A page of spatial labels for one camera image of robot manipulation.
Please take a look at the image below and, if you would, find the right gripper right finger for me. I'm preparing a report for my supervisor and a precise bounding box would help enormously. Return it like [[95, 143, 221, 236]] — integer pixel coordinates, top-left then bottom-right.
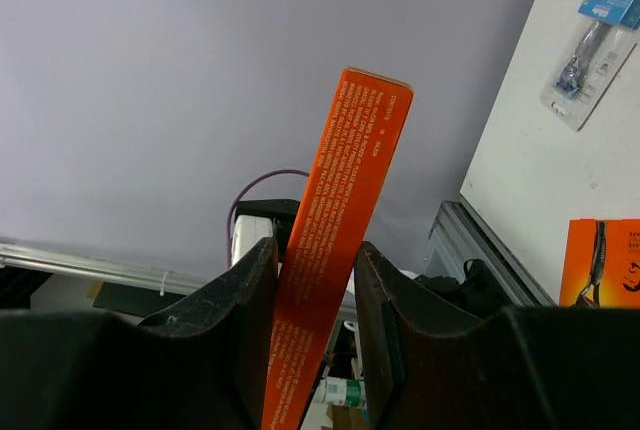
[[354, 242, 639, 429]]

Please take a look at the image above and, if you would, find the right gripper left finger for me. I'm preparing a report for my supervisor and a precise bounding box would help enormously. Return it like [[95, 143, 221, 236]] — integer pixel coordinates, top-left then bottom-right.
[[1, 238, 278, 429]]

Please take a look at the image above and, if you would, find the orange fusion box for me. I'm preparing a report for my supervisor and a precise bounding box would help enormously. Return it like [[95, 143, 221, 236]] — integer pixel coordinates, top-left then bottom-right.
[[559, 219, 639, 309], [261, 67, 414, 429]]

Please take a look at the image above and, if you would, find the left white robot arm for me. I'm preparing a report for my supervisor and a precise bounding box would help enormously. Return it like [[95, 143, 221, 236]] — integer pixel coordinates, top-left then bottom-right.
[[228, 198, 300, 267]]

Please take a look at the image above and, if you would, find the blue razor blister left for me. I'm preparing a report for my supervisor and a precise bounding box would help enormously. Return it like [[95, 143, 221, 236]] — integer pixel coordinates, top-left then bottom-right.
[[540, 0, 639, 132]]

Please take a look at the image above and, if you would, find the aluminium frame rail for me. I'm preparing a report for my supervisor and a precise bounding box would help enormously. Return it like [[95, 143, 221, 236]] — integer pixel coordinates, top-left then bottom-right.
[[421, 201, 554, 306]]

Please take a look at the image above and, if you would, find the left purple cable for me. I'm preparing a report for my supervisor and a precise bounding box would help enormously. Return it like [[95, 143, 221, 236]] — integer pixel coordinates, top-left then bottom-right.
[[227, 168, 311, 269]]

